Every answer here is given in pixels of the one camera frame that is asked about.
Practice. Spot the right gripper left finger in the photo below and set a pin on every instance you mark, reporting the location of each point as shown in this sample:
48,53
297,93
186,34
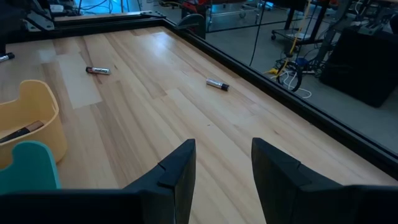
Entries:
174,193

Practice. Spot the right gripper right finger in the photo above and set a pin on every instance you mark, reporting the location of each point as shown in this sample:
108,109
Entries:
289,193

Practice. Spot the silver battery black end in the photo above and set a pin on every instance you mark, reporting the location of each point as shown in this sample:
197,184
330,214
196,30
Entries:
217,84
6,57

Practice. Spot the black and red battery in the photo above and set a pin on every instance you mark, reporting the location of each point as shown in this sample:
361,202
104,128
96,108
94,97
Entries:
98,70

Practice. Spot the black copper battery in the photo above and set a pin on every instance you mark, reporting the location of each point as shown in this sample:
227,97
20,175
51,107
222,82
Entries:
21,132

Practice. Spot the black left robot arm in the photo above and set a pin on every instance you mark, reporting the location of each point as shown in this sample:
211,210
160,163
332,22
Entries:
12,18

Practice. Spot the black equipment case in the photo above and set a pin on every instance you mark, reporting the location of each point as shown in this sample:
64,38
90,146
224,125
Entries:
360,68

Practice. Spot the teal plastic bin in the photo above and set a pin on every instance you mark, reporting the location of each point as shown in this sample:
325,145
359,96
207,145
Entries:
28,168

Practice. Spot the yellow plastic bin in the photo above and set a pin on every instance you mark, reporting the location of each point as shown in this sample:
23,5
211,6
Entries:
37,102

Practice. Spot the black wheeled cart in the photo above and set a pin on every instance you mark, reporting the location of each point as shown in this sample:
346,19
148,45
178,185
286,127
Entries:
289,15

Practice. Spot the black aluminium table frame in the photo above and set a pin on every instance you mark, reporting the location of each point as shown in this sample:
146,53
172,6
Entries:
311,115

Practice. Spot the black frame bracket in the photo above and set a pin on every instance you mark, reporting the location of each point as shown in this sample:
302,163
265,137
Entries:
194,26

